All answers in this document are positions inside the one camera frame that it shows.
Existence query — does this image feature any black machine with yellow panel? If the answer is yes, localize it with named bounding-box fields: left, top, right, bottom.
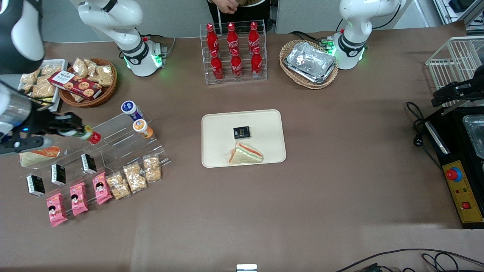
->
left=425, top=107, right=484, bottom=230

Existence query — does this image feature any dark round wicker basket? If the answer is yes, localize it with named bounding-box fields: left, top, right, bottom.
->
left=58, top=58, right=118, bottom=108

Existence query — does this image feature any black device on shelf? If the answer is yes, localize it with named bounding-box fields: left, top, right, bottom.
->
left=448, top=0, right=474, bottom=12

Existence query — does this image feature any beige serving tray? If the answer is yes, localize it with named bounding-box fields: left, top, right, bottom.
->
left=201, top=109, right=287, bottom=168

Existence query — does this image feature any pink snack packet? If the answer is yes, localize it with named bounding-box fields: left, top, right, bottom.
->
left=46, top=193, right=69, bottom=227
left=69, top=182, right=89, bottom=217
left=92, top=172, right=113, bottom=206

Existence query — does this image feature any black power cord with plug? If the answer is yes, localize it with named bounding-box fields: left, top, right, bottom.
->
left=405, top=101, right=444, bottom=169

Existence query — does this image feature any red cola bottle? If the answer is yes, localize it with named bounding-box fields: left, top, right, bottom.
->
left=230, top=49, right=244, bottom=79
left=251, top=47, right=264, bottom=78
left=248, top=22, right=261, bottom=51
left=210, top=51, right=225, bottom=81
left=206, top=23, right=220, bottom=54
left=226, top=23, right=239, bottom=53

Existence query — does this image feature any person's right hand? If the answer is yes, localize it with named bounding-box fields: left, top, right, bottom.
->
left=217, top=0, right=239, bottom=14

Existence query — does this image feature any black cable with connector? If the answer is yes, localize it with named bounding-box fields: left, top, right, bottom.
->
left=143, top=34, right=177, bottom=68
left=289, top=31, right=336, bottom=50

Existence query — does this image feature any long black cable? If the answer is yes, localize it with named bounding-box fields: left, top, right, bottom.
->
left=334, top=248, right=484, bottom=272

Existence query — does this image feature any clear acrylic stepped display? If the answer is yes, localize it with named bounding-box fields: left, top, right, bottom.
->
left=22, top=111, right=171, bottom=207

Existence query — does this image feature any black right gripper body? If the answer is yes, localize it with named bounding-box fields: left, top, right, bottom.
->
left=18, top=111, right=58, bottom=138

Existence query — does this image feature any red cookie box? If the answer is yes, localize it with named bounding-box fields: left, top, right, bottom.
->
left=48, top=70, right=103, bottom=101

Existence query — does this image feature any looped black cable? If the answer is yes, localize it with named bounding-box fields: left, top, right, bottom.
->
left=421, top=252, right=461, bottom=272

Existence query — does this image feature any white wire rack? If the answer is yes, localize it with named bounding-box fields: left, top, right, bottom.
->
left=425, top=36, right=484, bottom=111

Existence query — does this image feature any blue-lid gum bottle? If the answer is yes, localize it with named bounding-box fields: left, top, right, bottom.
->
left=121, top=100, right=144, bottom=122

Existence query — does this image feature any aluminium foil tray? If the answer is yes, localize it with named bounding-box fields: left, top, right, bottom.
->
left=284, top=42, right=337, bottom=85

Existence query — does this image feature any clear acrylic bottle rack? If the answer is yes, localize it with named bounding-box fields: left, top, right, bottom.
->
left=200, top=20, right=268, bottom=85

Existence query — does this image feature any white rectangular snack tray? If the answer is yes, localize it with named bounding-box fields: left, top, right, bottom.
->
left=17, top=59, right=69, bottom=113

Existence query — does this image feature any silver machine handle bar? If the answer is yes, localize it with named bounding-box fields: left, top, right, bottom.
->
left=425, top=121, right=451, bottom=155

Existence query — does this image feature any orange-lid gum bottle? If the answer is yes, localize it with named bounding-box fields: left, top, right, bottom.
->
left=132, top=119, right=154, bottom=139

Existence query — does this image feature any steel food container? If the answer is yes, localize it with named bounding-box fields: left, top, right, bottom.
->
left=462, top=115, right=484, bottom=159

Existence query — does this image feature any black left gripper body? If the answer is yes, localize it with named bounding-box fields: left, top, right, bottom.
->
left=455, top=75, right=484, bottom=100

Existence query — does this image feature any aluminium frame shelf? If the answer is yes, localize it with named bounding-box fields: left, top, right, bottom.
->
left=432, top=0, right=484, bottom=28

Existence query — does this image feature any wrapped triangle sandwich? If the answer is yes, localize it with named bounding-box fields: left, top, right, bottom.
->
left=19, top=146, right=61, bottom=168
left=228, top=142, right=264, bottom=165

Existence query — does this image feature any light oval wicker basket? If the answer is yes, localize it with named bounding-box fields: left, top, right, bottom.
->
left=279, top=39, right=339, bottom=90

